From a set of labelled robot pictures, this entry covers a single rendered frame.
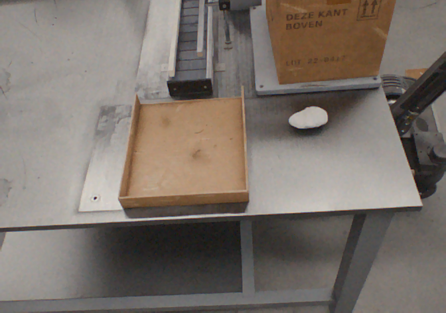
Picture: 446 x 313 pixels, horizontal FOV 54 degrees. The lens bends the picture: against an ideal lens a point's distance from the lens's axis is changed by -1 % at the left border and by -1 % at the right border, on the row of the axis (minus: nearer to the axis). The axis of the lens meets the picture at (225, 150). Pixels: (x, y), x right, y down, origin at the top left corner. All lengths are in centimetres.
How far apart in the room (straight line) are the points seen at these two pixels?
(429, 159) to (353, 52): 78
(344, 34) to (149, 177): 52
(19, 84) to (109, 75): 25
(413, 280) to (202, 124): 107
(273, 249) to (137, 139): 90
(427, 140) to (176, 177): 111
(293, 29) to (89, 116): 53
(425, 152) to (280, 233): 63
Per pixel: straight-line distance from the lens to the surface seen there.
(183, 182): 93
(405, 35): 273
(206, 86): 108
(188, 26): 124
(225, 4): 116
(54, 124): 115
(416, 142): 177
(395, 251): 182
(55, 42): 141
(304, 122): 98
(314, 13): 97
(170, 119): 105
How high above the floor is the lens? 158
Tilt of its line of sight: 51 degrees down
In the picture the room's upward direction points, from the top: 8 degrees counter-clockwise
